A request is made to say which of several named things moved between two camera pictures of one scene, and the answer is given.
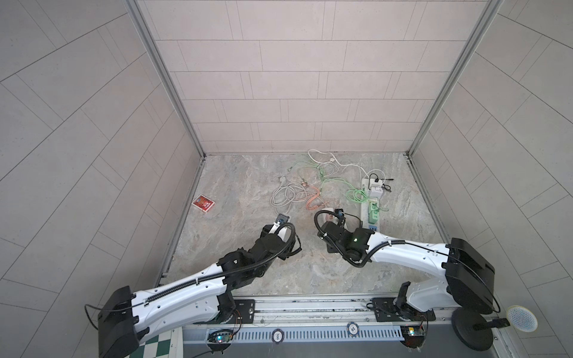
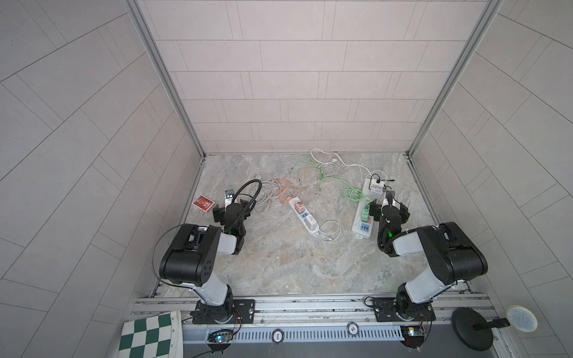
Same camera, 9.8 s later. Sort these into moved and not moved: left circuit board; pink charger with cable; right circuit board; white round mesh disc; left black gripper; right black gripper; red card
Moved: left black gripper; pink charger with cable; right black gripper
Not moved: right circuit board; red card; white round mesh disc; left circuit board
